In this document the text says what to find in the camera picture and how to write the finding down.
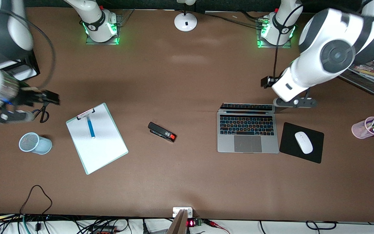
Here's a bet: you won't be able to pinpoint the blue marker white cap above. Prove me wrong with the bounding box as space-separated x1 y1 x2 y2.
87 116 96 139

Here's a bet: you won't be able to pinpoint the silver laptop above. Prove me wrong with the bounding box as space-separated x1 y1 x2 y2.
217 103 280 154

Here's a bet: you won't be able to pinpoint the black scissors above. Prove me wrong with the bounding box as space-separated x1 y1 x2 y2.
31 103 50 124

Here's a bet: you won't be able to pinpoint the black stacked letter tray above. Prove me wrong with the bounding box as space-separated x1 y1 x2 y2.
0 49 41 82

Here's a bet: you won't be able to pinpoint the light blue mesh cup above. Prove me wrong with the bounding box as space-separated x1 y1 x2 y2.
19 132 53 155

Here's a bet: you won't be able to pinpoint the mint clipboard with white paper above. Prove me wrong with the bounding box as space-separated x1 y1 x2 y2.
66 103 129 175

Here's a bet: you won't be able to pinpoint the black mouse pad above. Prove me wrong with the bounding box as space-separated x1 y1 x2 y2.
279 122 324 164

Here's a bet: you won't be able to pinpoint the white computer mouse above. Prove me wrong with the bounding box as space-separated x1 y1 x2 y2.
295 131 314 154

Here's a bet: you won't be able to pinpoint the black mesh desk tray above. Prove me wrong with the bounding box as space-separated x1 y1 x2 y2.
338 49 374 96

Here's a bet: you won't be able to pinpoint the yellow pen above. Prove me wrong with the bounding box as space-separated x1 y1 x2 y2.
353 67 374 78

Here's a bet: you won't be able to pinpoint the white lamp base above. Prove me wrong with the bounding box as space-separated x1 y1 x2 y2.
174 0 198 32

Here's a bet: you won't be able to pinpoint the pink translucent pen cup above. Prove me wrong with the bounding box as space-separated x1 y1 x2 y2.
352 116 374 139

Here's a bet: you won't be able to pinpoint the black stapler red tip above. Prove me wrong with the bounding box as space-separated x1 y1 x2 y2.
148 122 177 143

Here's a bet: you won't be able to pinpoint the white power box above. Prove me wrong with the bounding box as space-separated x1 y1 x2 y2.
173 207 193 218

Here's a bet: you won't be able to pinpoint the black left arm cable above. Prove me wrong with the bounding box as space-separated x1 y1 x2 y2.
272 3 303 80

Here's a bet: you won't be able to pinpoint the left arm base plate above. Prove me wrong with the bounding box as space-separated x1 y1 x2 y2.
256 18 293 49

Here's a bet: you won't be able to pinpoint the black table cable bundle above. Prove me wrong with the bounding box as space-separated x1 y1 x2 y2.
205 11 265 28

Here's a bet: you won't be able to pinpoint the black looped cable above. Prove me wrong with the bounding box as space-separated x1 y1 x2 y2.
19 185 53 215

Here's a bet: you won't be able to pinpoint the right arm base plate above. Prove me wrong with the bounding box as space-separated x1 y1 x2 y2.
85 10 125 46

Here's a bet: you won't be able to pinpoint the tangled floor cables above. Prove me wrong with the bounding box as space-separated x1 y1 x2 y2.
0 213 132 234

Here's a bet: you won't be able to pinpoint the red probe cable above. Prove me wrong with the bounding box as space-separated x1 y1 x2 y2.
203 219 230 234

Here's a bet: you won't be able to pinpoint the thin black floor cable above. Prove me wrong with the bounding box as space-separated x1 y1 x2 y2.
305 220 337 230

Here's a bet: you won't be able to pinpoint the wooden post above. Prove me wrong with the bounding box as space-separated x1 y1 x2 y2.
167 209 189 234

